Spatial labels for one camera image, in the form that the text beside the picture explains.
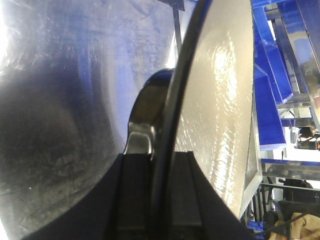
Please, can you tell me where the beige plate black rim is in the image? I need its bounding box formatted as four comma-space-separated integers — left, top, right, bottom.
150, 0, 254, 240

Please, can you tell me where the blue shelf rack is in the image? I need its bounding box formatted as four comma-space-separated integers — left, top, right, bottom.
240, 0, 320, 218

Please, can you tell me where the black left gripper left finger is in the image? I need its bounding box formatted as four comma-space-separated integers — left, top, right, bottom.
26, 153, 150, 240

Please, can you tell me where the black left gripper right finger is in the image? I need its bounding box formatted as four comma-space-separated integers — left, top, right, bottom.
163, 151, 253, 240

